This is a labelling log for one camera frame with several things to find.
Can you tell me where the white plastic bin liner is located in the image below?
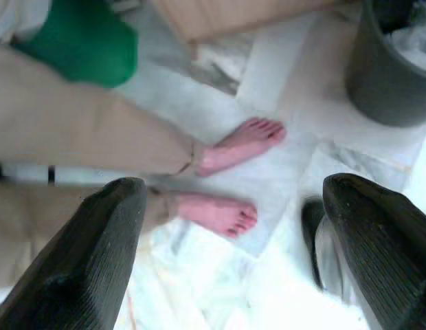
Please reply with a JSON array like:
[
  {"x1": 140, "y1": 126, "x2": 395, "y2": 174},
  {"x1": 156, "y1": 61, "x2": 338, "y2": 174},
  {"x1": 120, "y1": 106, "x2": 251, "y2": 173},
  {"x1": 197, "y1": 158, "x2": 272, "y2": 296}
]
[{"x1": 381, "y1": 6, "x2": 426, "y2": 74}]

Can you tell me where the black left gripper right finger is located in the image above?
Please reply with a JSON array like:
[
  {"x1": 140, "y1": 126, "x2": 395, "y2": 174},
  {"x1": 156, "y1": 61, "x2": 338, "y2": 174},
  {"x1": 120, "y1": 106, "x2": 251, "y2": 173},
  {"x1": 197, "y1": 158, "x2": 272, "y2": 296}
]
[{"x1": 323, "y1": 173, "x2": 426, "y2": 330}]

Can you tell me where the person in beige trousers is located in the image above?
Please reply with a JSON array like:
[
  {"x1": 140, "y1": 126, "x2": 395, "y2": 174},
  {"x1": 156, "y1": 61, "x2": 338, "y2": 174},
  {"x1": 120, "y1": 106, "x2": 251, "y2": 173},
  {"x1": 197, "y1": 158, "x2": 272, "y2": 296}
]
[{"x1": 0, "y1": 44, "x2": 287, "y2": 286}]

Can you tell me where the crumpled white plastic sheet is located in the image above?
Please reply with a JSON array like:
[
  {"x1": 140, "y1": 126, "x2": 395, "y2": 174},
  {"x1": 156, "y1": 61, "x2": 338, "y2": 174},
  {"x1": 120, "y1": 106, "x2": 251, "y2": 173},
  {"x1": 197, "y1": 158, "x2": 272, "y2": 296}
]
[{"x1": 125, "y1": 219, "x2": 370, "y2": 330}]

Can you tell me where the flat brown cardboard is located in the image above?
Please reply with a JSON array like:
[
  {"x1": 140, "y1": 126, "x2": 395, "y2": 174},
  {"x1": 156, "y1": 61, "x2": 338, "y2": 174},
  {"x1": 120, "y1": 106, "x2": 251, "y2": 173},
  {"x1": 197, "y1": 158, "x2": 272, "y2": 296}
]
[{"x1": 150, "y1": 0, "x2": 341, "y2": 45}]

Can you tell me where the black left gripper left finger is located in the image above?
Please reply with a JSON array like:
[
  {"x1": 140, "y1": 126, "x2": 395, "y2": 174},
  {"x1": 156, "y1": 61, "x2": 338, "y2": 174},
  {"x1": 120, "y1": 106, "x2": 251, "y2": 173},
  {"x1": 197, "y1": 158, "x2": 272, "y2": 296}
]
[{"x1": 0, "y1": 176, "x2": 148, "y2": 330}]

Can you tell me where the green garment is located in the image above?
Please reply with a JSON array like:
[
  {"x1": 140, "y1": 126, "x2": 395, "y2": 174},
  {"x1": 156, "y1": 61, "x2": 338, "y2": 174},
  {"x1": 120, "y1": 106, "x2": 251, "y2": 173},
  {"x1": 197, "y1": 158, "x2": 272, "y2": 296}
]
[{"x1": 12, "y1": 0, "x2": 139, "y2": 89}]

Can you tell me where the white rod with black bands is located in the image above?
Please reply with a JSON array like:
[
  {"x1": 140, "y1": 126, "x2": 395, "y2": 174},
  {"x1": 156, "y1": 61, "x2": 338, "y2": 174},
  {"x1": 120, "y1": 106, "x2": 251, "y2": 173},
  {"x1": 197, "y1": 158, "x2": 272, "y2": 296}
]
[{"x1": 0, "y1": 164, "x2": 101, "y2": 186}]

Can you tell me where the dark grey rubbish bin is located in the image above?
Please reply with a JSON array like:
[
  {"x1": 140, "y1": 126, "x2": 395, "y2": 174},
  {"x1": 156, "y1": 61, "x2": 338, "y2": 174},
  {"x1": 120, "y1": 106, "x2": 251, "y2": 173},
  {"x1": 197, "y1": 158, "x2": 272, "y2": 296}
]
[{"x1": 344, "y1": 0, "x2": 426, "y2": 129}]

